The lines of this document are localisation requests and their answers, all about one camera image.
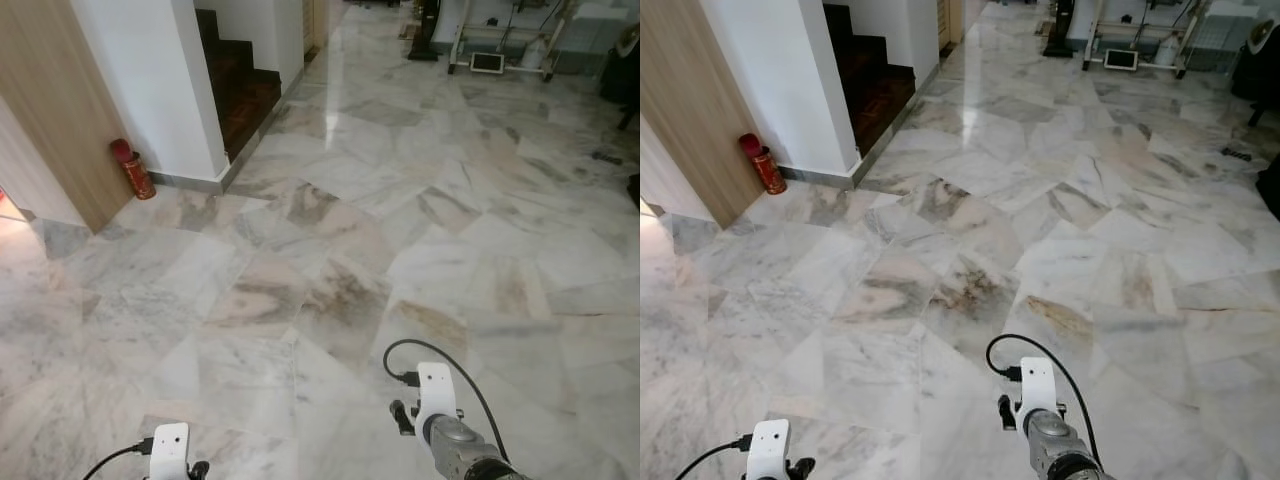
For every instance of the white wheeled rack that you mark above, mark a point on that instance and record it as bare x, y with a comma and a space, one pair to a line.
1093, 32
462, 35

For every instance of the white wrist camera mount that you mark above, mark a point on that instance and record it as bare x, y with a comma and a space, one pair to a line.
168, 450
436, 390
1037, 385
768, 448

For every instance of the white framed tablet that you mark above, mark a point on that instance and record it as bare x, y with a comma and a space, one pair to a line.
1121, 59
487, 62

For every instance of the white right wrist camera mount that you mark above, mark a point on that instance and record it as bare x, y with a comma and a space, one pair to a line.
436, 390
1037, 385

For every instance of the black vacuum cleaner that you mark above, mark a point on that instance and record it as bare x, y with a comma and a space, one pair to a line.
1058, 32
425, 35

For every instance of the dark wooden staircase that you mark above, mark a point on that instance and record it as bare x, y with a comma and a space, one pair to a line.
240, 90
875, 85

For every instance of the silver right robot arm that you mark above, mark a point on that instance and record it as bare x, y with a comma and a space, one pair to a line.
1055, 442
460, 445

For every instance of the wooden door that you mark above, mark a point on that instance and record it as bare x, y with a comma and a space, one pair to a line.
948, 20
315, 22

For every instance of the small black floor object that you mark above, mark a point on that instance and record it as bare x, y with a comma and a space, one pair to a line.
1237, 154

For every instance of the black chair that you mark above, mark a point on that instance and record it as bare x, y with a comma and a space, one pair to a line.
622, 85
1258, 75

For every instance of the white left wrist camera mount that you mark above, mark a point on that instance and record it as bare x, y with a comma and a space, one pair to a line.
168, 450
768, 448

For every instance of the light wooden wall panel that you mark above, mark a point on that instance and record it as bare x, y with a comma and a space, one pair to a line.
695, 100
60, 110

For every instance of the red fire extinguisher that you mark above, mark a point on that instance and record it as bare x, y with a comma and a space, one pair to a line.
134, 172
764, 166

